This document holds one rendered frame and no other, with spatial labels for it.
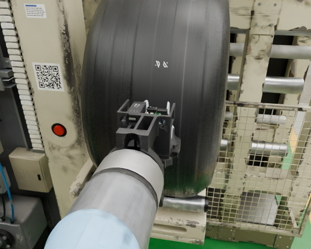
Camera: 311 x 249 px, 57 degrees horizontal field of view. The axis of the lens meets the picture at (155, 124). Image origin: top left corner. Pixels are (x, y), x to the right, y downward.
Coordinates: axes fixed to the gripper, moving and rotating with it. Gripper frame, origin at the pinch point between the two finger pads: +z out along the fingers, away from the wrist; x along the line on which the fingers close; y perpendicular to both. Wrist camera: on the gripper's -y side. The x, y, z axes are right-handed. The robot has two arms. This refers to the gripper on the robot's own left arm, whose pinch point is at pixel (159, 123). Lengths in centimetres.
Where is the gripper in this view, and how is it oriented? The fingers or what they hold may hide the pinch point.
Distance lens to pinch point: 51.5
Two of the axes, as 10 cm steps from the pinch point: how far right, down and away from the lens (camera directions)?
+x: -9.8, -0.9, 1.5
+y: 0.2, -9.1, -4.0
